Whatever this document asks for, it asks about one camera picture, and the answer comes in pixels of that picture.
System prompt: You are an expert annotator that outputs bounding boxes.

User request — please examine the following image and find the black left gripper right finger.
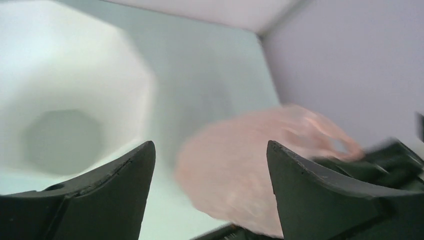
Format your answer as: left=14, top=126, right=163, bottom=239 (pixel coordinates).
left=266, top=140, right=424, bottom=240

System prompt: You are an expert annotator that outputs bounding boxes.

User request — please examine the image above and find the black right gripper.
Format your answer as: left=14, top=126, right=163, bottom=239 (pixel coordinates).
left=312, top=112, right=424, bottom=193

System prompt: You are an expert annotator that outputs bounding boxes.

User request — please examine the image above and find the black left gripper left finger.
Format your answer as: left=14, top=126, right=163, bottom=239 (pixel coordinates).
left=0, top=141, right=156, bottom=240

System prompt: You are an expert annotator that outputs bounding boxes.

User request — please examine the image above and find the pink plastic trash bag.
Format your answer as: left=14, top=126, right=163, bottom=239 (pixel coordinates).
left=175, top=104, right=364, bottom=239

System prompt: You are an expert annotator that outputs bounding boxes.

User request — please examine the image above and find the white faceted trash bin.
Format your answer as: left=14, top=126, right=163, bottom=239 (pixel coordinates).
left=0, top=0, right=155, bottom=176

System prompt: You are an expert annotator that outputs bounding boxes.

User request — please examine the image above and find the aluminium frame rail right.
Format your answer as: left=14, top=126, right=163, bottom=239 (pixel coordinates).
left=256, top=0, right=314, bottom=41

